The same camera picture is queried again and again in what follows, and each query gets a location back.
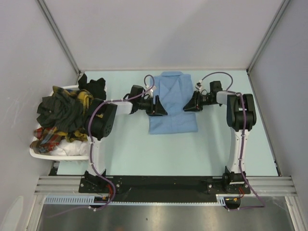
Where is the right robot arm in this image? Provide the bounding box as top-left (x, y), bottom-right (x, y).
top-left (183, 81), bottom-right (257, 193)

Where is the aluminium front rail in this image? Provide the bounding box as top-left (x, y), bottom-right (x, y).
top-left (34, 176), bottom-right (297, 197)

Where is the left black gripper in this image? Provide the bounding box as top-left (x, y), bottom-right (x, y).
top-left (137, 95), bottom-right (167, 116)

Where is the white shirt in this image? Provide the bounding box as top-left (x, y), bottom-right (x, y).
top-left (50, 140), bottom-right (89, 157)

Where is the right aluminium frame post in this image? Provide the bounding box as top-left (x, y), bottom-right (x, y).
top-left (246, 0), bottom-right (292, 75)

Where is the light blue long sleeve shirt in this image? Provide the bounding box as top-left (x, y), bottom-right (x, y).
top-left (149, 71), bottom-right (198, 135)

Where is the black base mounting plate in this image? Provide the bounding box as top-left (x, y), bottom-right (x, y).
top-left (78, 174), bottom-right (251, 202)

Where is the white slotted cable duct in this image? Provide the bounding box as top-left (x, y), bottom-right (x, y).
top-left (44, 194), bottom-right (240, 207)

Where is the left aluminium frame post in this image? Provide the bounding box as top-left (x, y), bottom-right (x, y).
top-left (36, 0), bottom-right (80, 75)

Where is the yellow plaid shirt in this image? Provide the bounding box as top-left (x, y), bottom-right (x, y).
top-left (52, 86), bottom-right (94, 142)

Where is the aluminium frame post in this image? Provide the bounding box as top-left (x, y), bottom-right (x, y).
top-left (36, 0), bottom-right (80, 75)
top-left (246, 0), bottom-right (292, 75)

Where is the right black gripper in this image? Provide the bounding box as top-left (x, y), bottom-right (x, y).
top-left (183, 90), bottom-right (215, 112)

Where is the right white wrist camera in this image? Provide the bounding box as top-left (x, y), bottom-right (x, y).
top-left (195, 80), bottom-right (203, 92)

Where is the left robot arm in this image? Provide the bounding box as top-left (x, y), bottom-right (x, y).
top-left (84, 85), bottom-right (167, 193)

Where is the red plaid shirt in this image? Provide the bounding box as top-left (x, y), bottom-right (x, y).
top-left (30, 127), bottom-right (67, 154)

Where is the black shirt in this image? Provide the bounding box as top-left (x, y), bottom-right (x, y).
top-left (78, 73), bottom-right (106, 101)

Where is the dark grey striped shirt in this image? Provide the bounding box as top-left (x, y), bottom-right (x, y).
top-left (37, 93), bottom-right (83, 133)

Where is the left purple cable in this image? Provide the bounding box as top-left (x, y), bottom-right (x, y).
top-left (88, 75), bottom-right (156, 212)

